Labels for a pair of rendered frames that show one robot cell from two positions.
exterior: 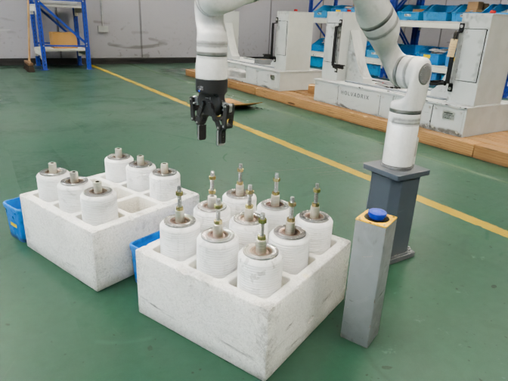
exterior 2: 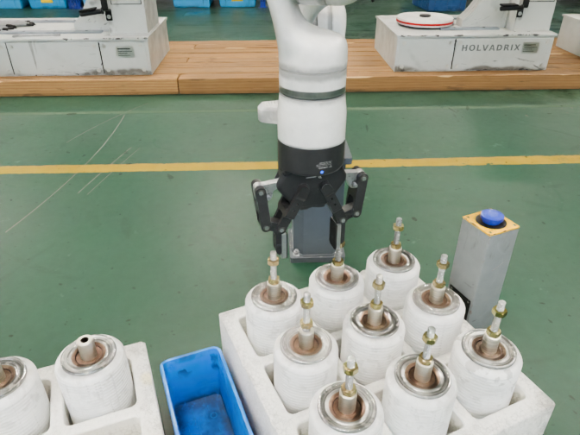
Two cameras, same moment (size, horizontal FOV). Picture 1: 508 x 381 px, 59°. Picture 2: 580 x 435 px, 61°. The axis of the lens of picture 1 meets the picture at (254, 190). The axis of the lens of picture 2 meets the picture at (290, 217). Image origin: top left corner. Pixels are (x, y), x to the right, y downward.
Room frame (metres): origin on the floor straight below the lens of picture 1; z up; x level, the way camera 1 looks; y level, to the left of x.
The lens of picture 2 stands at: (0.83, 0.57, 0.79)
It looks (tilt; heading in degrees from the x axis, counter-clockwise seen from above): 32 degrees down; 301
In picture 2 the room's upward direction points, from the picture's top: straight up
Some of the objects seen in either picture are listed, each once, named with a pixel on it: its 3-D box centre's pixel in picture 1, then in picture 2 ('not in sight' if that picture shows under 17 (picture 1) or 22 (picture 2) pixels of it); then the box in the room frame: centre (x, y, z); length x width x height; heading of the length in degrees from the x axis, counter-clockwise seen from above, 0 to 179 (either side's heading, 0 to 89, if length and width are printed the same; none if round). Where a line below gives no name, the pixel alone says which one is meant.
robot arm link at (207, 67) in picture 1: (218, 64); (306, 104); (1.09, 0.10, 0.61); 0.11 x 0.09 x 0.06; 137
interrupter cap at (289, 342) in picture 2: (212, 206); (305, 344); (1.08, 0.11, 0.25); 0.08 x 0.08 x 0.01
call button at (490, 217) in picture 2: (376, 215); (491, 218); (0.90, -0.27, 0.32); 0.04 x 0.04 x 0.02
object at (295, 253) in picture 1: (287, 267); (427, 339); (0.94, -0.09, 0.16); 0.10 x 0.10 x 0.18
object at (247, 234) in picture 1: (247, 251); (369, 362); (1.01, 0.01, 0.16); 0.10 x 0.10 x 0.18
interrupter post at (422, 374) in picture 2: (218, 230); (423, 369); (0.91, 0.08, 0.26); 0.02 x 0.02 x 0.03
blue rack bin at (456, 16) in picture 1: (476, 13); not in sight; (5.92, -2.62, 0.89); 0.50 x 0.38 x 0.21; 124
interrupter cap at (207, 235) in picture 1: (218, 235); (422, 375); (0.91, 0.08, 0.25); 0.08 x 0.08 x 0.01
